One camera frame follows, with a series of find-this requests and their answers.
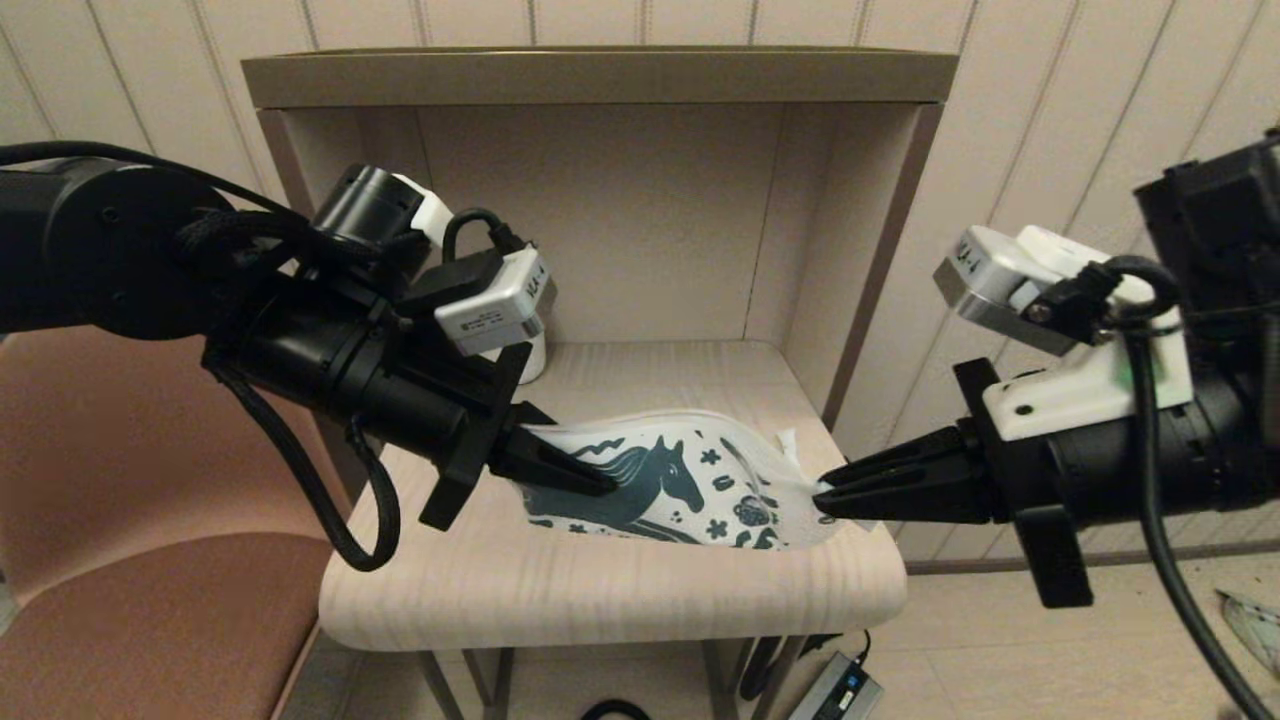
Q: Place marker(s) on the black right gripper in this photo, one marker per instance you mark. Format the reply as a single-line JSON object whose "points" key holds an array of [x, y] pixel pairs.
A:
{"points": [[1100, 470]]}

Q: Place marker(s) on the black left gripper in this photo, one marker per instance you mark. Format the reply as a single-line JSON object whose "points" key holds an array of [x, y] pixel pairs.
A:
{"points": [[380, 370]]}

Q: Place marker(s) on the white horse print bag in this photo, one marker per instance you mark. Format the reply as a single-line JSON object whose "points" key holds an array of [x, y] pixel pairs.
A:
{"points": [[700, 520]]}

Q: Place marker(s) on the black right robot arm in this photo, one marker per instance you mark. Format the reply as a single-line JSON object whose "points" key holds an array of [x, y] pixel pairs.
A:
{"points": [[1220, 230]]}

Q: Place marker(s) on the white ribbed ceramic mug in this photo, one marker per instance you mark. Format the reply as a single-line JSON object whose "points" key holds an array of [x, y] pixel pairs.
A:
{"points": [[533, 362]]}

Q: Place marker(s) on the brown baseboard strip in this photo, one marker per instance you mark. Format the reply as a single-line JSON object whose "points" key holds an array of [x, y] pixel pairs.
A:
{"points": [[1120, 555]]}

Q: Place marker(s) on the grey power adapter brick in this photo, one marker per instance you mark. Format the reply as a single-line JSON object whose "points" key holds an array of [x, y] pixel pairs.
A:
{"points": [[835, 695]]}

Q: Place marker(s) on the beige wooden nightstand shelf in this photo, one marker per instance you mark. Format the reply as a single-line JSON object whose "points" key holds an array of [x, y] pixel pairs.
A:
{"points": [[650, 80]]}

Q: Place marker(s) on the pink brown upholstered chair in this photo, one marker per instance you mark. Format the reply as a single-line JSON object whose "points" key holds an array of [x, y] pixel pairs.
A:
{"points": [[150, 640]]}

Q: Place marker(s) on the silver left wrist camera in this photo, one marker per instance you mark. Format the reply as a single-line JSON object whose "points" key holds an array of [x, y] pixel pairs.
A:
{"points": [[495, 305]]}

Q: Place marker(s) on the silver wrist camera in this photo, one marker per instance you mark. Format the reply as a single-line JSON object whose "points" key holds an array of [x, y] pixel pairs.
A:
{"points": [[495, 305], [985, 280]]}

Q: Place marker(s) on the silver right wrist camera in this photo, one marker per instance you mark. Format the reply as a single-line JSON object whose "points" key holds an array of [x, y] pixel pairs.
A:
{"points": [[985, 280]]}

